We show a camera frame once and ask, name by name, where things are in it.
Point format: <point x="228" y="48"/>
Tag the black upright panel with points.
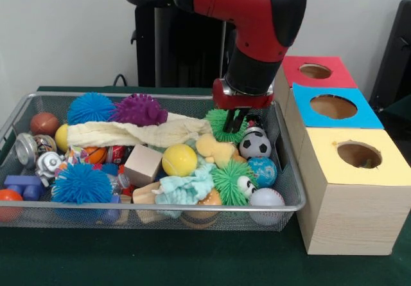
<point x="395" y="58"/>

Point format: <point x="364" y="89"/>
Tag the dark green table cloth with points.
<point x="192" y="260"/>

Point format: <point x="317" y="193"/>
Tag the wooden box with three holes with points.
<point x="353" y="218"/>

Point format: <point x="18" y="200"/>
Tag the purple spiky toy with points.
<point x="138" y="110"/>

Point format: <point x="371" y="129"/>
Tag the cream muslin cloth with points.
<point x="128" y="133"/>

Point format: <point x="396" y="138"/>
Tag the blue spiky ball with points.
<point x="80" y="183"/>
<point x="88" y="107"/>

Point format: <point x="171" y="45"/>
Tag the yellow tennis ball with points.
<point x="179" y="160"/>

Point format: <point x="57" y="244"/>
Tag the shallow mesh bin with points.
<point x="273" y="170"/>

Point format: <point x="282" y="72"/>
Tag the mint green cloth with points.
<point x="186" y="186"/>

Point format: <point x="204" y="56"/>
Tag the black and white soccer ball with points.
<point x="255" y="146"/>

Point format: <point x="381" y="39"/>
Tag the green spiky ball white nub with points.
<point x="216" y="122"/>

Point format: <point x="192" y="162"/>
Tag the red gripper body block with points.
<point x="244" y="102"/>

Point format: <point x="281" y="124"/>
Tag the blue globe ball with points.
<point x="262" y="172"/>

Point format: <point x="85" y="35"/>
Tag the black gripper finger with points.
<point x="229" y="120"/>
<point x="241" y="120"/>

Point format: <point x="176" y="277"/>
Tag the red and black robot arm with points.
<point x="257" y="25"/>

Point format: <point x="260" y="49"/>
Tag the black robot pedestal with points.
<point x="180" y="48"/>

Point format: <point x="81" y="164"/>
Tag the dark green side-table cloth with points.
<point x="401" y="106"/>

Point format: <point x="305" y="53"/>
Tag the green spiky ball with eyes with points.
<point x="226" y="183"/>

